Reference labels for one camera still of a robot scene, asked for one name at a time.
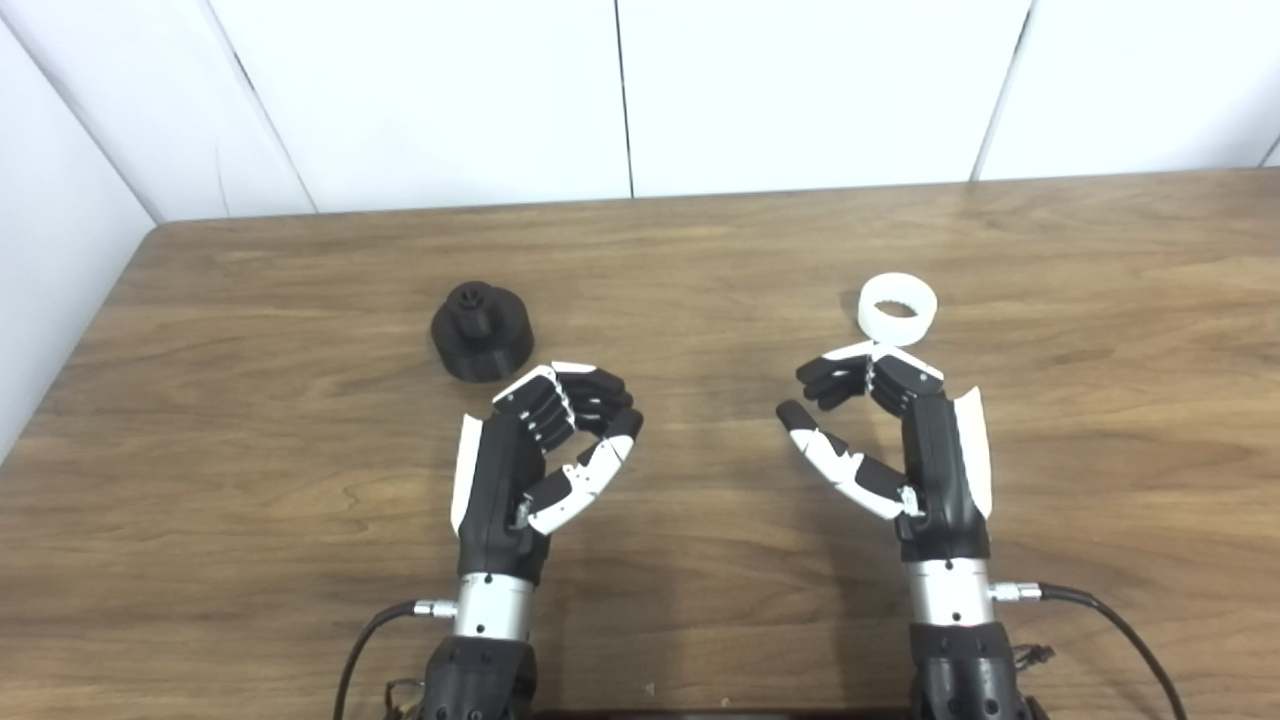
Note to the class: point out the round black plastic part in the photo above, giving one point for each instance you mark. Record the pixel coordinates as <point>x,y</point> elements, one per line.
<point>490,345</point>

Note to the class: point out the dark robot torso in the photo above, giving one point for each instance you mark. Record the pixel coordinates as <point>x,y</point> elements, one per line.
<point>700,716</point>

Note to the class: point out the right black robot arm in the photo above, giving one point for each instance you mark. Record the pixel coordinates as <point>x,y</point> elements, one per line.
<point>965,675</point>

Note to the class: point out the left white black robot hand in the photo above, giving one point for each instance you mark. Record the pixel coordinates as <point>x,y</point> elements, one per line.
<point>500,480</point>

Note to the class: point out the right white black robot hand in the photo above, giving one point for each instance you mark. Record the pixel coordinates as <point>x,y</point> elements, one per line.
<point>940,470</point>

